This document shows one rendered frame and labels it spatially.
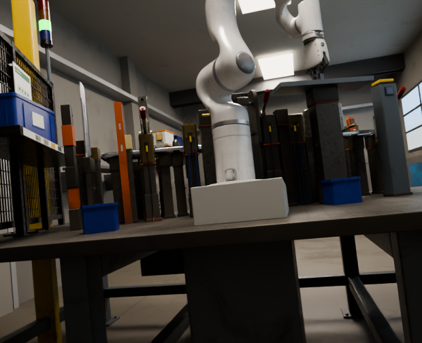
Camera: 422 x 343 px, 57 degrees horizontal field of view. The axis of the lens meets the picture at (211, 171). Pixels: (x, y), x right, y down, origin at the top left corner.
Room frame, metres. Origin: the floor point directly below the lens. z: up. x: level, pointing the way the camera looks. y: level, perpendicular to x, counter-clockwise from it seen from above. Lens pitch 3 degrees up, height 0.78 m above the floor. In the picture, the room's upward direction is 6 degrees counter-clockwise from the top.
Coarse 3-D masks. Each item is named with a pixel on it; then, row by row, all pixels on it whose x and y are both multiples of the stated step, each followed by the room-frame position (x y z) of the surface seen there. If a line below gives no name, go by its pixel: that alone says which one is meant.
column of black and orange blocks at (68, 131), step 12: (72, 120) 1.55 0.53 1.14; (72, 132) 1.52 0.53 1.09; (72, 144) 1.52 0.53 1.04; (72, 156) 1.52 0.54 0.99; (72, 168) 1.52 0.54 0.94; (72, 180) 1.52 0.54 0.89; (72, 192) 1.52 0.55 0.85; (72, 204) 1.52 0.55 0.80; (72, 216) 1.51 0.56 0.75; (72, 228) 1.51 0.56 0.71
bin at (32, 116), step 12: (0, 96) 1.17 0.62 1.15; (12, 96) 1.17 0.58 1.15; (0, 108) 1.17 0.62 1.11; (12, 108) 1.17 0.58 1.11; (24, 108) 1.22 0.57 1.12; (36, 108) 1.31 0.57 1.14; (0, 120) 1.17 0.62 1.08; (12, 120) 1.17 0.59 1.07; (24, 120) 1.22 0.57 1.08; (36, 120) 1.30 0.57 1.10; (48, 120) 1.41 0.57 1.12; (36, 132) 1.30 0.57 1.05; (48, 132) 1.40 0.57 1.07
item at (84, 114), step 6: (84, 96) 1.76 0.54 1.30; (84, 102) 1.75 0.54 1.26; (84, 108) 1.74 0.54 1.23; (84, 114) 1.72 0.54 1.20; (84, 120) 1.71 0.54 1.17; (84, 126) 1.70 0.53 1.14; (84, 132) 1.66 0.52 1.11; (84, 138) 1.66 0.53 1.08; (84, 144) 1.66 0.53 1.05; (90, 144) 1.77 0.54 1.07; (90, 150) 1.77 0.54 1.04; (90, 156) 1.77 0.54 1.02
